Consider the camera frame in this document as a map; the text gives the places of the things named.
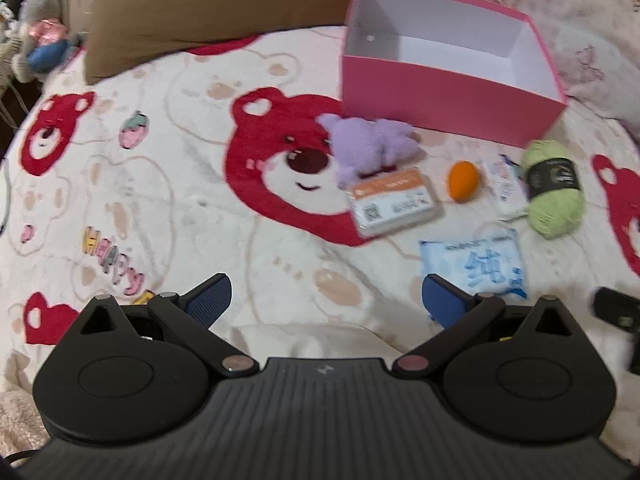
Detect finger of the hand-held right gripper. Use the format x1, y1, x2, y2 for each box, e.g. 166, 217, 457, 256
592, 287, 640, 333

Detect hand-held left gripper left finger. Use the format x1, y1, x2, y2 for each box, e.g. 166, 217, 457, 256
79, 273, 260, 378

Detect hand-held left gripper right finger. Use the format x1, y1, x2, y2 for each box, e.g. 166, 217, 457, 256
391, 274, 576, 380

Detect blue wet wipes pack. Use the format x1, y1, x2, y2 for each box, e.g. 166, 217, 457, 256
419, 225, 529, 301

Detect orange-white mask packet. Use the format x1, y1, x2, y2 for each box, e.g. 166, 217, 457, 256
348, 166, 445, 239

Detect green yarn ball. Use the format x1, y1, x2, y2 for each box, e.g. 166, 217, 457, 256
521, 140, 586, 240

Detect orange ball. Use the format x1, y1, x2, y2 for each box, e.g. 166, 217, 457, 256
447, 161, 482, 203

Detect small white tissue pack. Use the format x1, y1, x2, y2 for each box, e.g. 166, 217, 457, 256
481, 155, 531, 221

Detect purple plush toy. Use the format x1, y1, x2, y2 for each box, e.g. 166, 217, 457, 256
318, 114, 421, 191

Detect pink cardboard box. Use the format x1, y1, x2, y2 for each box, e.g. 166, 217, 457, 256
340, 0, 569, 147

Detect printed bear blanket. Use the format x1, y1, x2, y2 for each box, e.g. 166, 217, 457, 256
0, 25, 640, 461

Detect brown pillow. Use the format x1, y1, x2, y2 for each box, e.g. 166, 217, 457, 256
66, 0, 383, 86

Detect grey plush toy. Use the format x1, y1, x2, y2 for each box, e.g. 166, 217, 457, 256
10, 0, 83, 83

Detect black and white plush toy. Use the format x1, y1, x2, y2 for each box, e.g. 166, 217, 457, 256
0, 0, 23, 43

